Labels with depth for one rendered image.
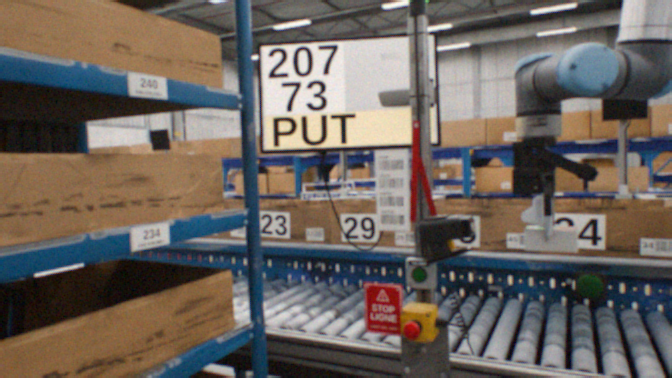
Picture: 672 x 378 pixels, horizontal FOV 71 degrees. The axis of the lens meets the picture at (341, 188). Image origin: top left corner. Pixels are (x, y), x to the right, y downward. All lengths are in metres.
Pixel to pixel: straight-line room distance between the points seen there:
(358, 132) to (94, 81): 0.76
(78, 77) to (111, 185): 0.15
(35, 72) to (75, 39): 0.10
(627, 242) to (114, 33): 1.49
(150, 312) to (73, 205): 0.19
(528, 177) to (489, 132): 5.24
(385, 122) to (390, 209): 0.24
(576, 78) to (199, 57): 0.64
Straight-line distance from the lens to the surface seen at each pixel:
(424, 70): 1.14
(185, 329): 0.79
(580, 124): 6.22
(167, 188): 0.75
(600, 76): 0.95
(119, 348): 0.72
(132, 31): 0.74
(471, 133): 6.32
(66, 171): 0.65
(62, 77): 0.62
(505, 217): 1.70
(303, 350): 1.37
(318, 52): 1.31
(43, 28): 0.66
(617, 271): 1.66
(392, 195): 1.15
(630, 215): 1.70
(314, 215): 1.94
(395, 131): 1.25
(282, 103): 1.29
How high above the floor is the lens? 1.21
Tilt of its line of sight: 3 degrees down
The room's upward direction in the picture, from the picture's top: 2 degrees counter-clockwise
